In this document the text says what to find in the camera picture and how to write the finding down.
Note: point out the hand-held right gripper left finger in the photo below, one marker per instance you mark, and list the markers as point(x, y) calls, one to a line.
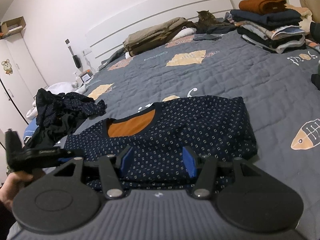
point(126, 161)

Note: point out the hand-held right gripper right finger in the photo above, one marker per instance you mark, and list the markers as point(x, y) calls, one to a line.
point(190, 162)

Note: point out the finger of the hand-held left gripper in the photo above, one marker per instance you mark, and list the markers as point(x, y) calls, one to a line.
point(64, 161)

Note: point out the navy dotted sweater orange lining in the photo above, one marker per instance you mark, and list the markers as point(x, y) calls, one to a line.
point(200, 130)

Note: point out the pile of dark clothes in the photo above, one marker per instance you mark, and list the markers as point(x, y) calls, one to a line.
point(82, 107)

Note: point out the rust-topped folded clothes stack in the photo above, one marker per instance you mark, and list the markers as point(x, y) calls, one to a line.
point(265, 20)

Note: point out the person's left hand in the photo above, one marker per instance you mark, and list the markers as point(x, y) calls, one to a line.
point(15, 185)

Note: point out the white wardrobe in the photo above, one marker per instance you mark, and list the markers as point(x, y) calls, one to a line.
point(20, 85)

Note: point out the light grey hoodie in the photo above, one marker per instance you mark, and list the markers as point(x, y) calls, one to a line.
point(62, 87)

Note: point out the white pump bottle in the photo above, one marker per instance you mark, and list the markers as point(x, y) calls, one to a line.
point(75, 76)

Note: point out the small framed box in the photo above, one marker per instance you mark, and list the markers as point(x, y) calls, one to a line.
point(86, 77)

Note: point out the cartoon mouse sticker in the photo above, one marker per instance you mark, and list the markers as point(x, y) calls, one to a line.
point(7, 67)

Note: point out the black hairbrush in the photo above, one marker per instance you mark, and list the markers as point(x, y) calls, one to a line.
point(76, 61)

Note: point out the grey patchwork quilt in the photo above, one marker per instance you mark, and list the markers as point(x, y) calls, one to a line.
point(250, 80)

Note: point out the dark grey pillow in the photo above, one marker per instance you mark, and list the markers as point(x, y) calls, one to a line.
point(113, 57)

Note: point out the small white cloth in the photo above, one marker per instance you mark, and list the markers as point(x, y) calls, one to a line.
point(127, 55)

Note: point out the folded brown blanket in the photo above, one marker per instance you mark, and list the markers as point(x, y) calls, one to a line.
point(150, 46)

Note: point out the small dark grey cloth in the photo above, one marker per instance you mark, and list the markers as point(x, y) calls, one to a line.
point(207, 37)

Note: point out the white pillow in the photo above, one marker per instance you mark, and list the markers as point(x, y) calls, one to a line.
point(183, 33)

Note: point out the dark crumpled garment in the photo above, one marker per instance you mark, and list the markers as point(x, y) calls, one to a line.
point(220, 29)

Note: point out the small cardboard box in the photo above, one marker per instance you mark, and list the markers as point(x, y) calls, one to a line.
point(15, 20)

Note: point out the white bed headboard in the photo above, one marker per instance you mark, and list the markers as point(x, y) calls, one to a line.
point(150, 20)

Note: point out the tabby cat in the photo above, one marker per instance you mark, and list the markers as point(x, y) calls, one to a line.
point(207, 20)

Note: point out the cream folded blanket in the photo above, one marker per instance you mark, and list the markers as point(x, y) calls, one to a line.
point(305, 13)

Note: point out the small black wall device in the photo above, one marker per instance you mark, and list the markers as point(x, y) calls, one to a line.
point(68, 42)

